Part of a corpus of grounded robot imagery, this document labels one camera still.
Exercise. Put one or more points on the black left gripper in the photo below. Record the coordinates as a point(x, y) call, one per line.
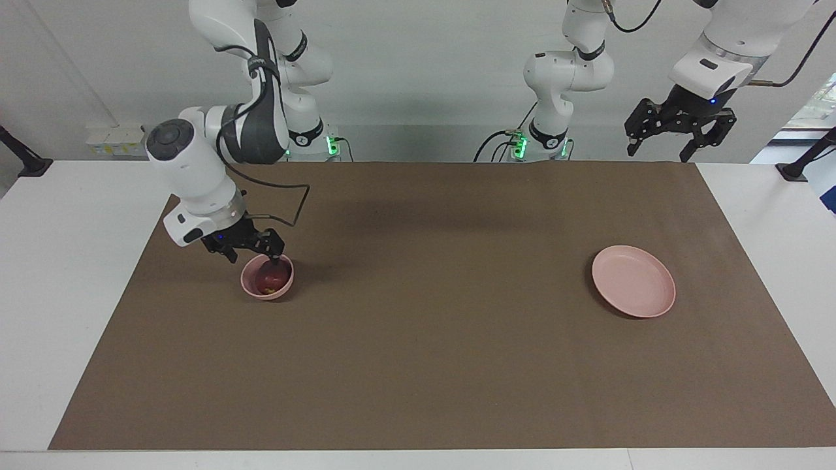
point(692, 104)

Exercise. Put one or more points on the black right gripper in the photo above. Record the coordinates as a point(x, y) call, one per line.
point(235, 238)

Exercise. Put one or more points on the dark red apple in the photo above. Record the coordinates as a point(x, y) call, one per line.
point(269, 281)

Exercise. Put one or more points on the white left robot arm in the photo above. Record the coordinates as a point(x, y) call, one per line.
point(568, 72)

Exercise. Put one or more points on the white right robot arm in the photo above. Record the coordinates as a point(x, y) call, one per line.
point(196, 170)

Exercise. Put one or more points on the pink bowl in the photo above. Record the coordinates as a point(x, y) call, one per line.
point(251, 287)

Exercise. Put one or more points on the pink plate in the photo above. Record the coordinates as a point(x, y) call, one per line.
point(633, 281)

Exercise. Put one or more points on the black clamp stand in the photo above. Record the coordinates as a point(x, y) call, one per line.
point(23, 160)
point(804, 162)

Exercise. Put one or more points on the blue object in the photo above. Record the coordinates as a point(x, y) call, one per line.
point(826, 192)

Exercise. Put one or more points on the brown table mat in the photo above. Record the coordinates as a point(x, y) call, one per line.
point(424, 326)

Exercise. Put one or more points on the white wall power strip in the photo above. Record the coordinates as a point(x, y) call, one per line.
point(117, 140)

